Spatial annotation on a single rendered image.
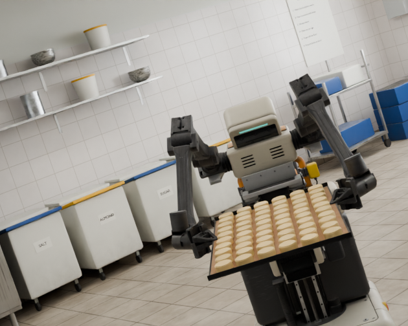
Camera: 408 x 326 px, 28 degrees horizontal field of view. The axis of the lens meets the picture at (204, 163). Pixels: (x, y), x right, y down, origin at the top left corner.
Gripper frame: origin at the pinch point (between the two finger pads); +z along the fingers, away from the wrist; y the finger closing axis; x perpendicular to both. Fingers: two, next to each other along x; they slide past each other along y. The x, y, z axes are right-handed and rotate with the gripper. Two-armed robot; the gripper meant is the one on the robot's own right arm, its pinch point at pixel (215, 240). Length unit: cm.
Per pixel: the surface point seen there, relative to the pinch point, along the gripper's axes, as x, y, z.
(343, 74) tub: 535, -26, -382
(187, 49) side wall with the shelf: 408, 53, -469
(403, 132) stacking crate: 592, -113, -371
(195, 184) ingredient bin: 319, -70, -415
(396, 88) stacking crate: 598, -63, -368
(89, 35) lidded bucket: 292, 96, -463
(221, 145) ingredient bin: 357, -45, -405
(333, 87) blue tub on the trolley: 513, -35, -382
